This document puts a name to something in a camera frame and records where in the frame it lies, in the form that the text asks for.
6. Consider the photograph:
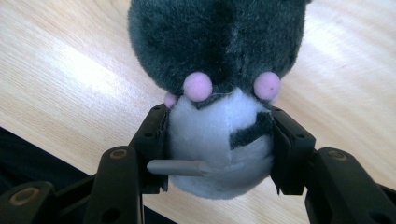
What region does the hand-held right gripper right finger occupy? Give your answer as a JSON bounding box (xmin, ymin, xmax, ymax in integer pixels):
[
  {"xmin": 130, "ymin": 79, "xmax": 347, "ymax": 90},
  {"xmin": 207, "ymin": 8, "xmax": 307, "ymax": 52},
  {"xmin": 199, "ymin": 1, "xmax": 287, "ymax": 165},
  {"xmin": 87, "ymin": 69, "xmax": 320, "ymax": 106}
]
[{"xmin": 270, "ymin": 106, "xmax": 317, "ymax": 196}]

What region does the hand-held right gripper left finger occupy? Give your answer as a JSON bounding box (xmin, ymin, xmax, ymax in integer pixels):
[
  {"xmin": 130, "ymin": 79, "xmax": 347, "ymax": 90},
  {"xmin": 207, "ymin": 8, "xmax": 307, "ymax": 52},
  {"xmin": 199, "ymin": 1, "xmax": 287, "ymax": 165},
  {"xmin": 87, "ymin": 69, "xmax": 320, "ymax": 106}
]
[{"xmin": 129, "ymin": 104, "xmax": 171, "ymax": 194}]

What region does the black and white plush toy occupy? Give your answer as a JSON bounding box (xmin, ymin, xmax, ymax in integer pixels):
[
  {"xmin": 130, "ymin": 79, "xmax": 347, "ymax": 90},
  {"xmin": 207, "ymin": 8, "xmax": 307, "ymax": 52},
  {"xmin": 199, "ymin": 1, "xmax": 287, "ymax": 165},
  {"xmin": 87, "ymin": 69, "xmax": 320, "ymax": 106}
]
[{"xmin": 127, "ymin": 0, "xmax": 312, "ymax": 201}]

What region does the short grey rod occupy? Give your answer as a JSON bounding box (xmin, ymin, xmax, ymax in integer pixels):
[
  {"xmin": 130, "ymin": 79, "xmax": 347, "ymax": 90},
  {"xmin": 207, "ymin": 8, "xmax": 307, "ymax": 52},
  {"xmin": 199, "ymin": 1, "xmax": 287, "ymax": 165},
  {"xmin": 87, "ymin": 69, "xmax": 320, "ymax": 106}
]
[{"xmin": 146, "ymin": 159, "xmax": 217, "ymax": 177}]

